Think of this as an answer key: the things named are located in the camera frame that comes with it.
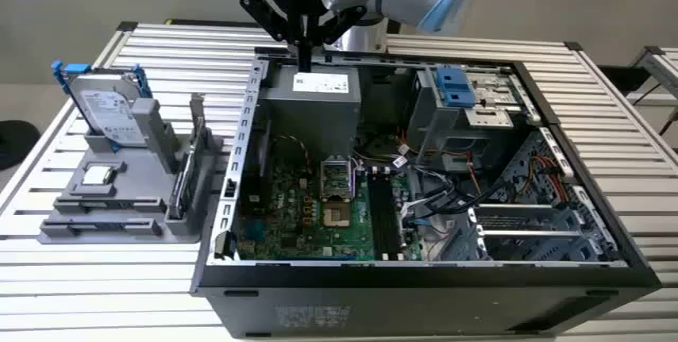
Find grey metal drive cage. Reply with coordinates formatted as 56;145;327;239
409;64;536;168

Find metal socket cover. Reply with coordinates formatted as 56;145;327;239
319;155;355;202

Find hard disk in blue carrier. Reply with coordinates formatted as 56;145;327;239
49;60;154;153

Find grey metal disk bay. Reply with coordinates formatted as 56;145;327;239
468;202;622;266

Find blue expansion slot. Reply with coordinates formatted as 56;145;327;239
271;252;357;261

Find thin orange data cable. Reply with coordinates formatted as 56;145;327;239
463;150;484;197

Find thin red black wire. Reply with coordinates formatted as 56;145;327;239
421;230;463;259

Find black open PC case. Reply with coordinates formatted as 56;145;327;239
188;46;663;339

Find black round stand base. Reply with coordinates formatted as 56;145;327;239
0;119;41;171

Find wire bundle with white tags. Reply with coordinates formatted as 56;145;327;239
348;146;412;171

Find green motherboard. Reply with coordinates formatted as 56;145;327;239
235;155;425;263

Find grey power supply unit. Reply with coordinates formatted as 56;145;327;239
259;64;364;160

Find black cable bundle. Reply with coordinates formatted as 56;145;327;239
417;178;512;221

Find slatted metal side table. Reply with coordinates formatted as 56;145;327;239
626;45;678;106

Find twisted red black fan wire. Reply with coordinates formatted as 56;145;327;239
271;133;316;179

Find blue VGA port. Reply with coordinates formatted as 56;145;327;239
243;217;264;240

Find grey plastic parts rack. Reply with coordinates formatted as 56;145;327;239
34;94;224;246

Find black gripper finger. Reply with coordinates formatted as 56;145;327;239
305;6;367;73
237;0;307;73

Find orange red power wires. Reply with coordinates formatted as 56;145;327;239
516;154;572;205

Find silver CPU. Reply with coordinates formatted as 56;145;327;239
80;166;116;187

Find blue plastic drive latch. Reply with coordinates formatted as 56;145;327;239
435;66;473;108

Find black RAM slot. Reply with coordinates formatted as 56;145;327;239
367;167;385;262
373;167;392;262
387;167;405;262
380;167;397;262

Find Nvidia Quadro graphics card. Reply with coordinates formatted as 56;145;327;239
166;93;208;221

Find CPU socket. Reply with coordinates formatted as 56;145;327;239
321;203;355;231

